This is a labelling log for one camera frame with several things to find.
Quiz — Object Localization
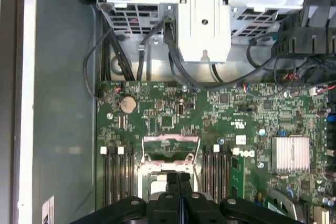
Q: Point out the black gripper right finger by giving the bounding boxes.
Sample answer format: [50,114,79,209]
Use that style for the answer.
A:
[179,173,299,224]

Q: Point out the black open PC case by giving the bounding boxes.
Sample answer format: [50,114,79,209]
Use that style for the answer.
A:
[0,0,266,224]

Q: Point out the white label sticker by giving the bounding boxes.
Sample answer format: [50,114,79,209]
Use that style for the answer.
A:
[41,195,56,224]

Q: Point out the silver metal drive cage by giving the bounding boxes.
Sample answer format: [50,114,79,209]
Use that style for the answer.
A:
[96,0,304,63]

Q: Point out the green motherboard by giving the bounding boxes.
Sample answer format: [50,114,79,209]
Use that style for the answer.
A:
[96,79,336,224]

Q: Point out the black cable with tie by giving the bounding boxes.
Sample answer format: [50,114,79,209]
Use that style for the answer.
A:
[135,15,170,82]

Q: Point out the black cable with connector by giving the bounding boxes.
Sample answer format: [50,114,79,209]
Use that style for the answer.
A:
[164,11,211,90]

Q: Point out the metal socket cover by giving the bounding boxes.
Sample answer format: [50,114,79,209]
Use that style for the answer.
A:
[140,134,202,168]

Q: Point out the silver chipset heatsink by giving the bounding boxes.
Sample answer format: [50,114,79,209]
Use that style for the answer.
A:
[271,134,311,174]

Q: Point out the thick black cable bundle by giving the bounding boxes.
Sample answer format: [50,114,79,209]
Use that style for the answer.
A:
[98,1,137,82]

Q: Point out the black RAM slot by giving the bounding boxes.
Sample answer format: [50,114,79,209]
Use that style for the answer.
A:
[211,144,220,201]
[125,146,135,201]
[219,145,227,200]
[203,145,212,201]
[117,146,127,204]
[100,146,110,208]
[225,147,233,198]
[109,146,119,206]

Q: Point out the metal wire locking lever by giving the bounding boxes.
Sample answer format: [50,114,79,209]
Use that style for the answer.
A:
[193,165,202,193]
[135,166,144,202]

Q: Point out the silver CPU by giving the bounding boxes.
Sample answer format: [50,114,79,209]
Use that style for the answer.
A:
[146,168,212,204]

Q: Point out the round coin battery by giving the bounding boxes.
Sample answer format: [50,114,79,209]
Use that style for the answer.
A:
[120,95,138,113]

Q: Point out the thin black wire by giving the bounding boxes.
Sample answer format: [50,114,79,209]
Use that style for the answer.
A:
[82,3,124,102]

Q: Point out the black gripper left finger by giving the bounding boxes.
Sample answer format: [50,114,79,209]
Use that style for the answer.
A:
[69,172,181,224]

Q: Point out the black looped cable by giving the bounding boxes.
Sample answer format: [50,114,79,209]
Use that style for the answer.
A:
[245,35,292,88]

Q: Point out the CPU socket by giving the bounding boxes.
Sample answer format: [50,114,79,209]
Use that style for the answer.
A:
[136,154,203,206]

